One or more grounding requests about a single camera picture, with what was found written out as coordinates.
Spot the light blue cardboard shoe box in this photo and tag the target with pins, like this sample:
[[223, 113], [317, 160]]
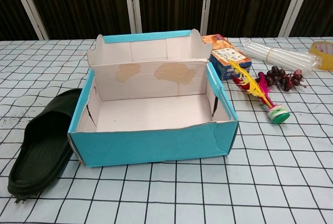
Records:
[[145, 141]]

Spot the black rubber slipper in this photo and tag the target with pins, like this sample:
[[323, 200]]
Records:
[[39, 151]]

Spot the orange blue snack box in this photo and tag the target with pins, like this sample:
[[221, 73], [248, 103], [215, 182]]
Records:
[[229, 55]]

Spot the colourful feather shuttlecock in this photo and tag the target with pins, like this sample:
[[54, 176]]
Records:
[[253, 86]]

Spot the white checkered tablecloth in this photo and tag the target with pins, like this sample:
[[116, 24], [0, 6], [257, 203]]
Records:
[[182, 195]]

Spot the dark red artificial grape bunch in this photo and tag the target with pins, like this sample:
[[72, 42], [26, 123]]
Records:
[[275, 77]]

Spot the bundle of clear plastic tubes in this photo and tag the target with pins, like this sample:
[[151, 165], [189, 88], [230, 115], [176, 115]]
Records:
[[275, 53]]

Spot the yellow adhesive tape roll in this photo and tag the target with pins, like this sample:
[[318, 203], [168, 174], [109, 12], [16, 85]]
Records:
[[318, 52]]

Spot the white partition frame post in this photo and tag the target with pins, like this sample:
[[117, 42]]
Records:
[[294, 5], [132, 0], [209, 0], [32, 11]]

